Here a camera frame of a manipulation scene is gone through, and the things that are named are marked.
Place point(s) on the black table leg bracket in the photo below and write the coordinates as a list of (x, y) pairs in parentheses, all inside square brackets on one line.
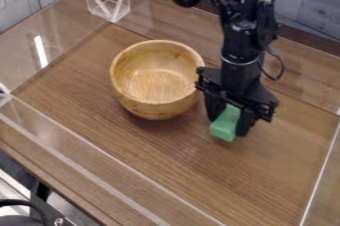
[(55, 218)]

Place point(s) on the wooden bowl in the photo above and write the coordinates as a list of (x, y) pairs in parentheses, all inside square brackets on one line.
[(152, 75)]

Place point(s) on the green rectangular stick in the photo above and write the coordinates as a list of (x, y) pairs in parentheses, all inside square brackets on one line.
[(223, 127)]

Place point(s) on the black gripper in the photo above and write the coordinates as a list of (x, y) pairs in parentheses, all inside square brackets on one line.
[(255, 100)]

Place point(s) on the clear acrylic enclosure wall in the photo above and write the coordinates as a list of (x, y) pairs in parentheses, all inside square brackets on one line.
[(149, 173)]

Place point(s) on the clear acrylic corner bracket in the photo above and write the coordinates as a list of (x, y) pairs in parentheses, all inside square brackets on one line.
[(109, 9)]

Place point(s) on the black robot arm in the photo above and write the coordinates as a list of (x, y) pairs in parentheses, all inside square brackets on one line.
[(249, 29)]

